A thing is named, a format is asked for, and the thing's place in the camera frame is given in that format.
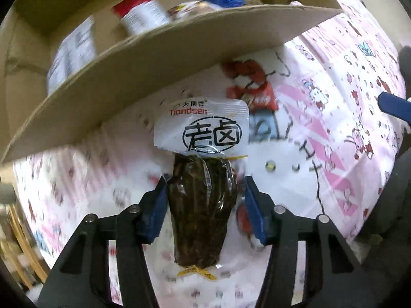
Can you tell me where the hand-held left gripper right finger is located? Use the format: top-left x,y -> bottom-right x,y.
242,176 -> 375,308

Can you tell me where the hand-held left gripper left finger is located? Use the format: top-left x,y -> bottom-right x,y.
39,173 -> 169,308

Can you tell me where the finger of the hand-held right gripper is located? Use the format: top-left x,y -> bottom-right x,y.
377,91 -> 411,126

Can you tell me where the dark braised snack vacuum pack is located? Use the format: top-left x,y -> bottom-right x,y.
153,98 -> 250,282

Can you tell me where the small red snack packet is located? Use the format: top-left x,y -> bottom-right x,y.
226,82 -> 278,113

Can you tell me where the brown cardboard box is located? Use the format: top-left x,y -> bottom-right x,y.
0,0 -> 345,165

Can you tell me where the white snack packet black text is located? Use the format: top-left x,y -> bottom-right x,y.
46,17 -> 97,96

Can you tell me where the red-capped white bottle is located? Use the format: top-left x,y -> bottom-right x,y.
112,0 -> 171,36

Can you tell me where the white and brown snack packet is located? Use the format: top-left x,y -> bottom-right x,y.
167,1 -> 223,22

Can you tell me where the pink printed blanket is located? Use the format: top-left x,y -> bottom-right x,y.
11,0 -> 408,308

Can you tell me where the dark grey cloth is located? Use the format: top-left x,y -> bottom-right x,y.
348,148 -> 411,308

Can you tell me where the wooden rail frame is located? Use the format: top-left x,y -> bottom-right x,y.
0,204 -> 49,292

